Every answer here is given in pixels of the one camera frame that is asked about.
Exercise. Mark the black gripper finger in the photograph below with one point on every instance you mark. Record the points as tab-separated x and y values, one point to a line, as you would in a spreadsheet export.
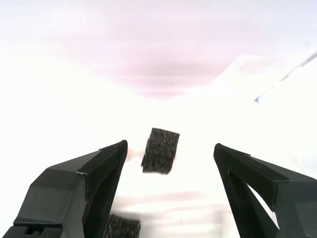
292	205
62	198

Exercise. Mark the black foam cube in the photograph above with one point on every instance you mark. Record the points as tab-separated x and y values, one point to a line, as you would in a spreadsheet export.
123	226
159	151

